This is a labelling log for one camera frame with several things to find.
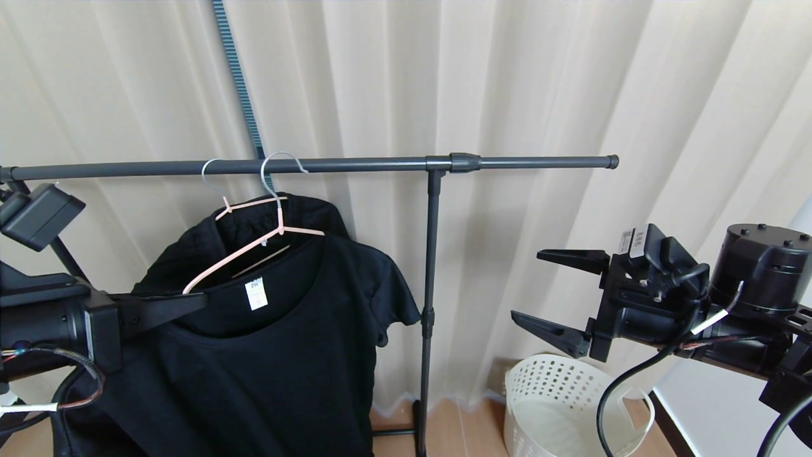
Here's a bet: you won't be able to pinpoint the pink clothes hanger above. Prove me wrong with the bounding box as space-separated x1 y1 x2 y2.
183 151 325 296
202 159 292 278

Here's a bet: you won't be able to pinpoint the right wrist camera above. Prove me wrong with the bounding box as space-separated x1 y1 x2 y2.
619 223 710 299

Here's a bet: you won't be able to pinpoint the black garment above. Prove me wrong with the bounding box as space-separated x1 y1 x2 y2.
51 234 422 457

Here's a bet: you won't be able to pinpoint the white laundry basket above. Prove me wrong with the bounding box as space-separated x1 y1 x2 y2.
504 354 656 457

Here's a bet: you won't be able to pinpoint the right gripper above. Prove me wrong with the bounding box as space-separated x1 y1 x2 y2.
511 249 795 376

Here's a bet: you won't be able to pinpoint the beige curtain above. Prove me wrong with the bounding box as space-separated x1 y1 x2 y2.
0 0 812 413

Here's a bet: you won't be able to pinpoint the black shorts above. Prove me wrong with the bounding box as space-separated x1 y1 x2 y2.
130 192 353 296

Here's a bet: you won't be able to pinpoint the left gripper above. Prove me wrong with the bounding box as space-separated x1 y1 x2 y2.
0 263 125 373

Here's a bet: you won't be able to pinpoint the black clothes rack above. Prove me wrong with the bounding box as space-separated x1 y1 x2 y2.
0 152 620 457

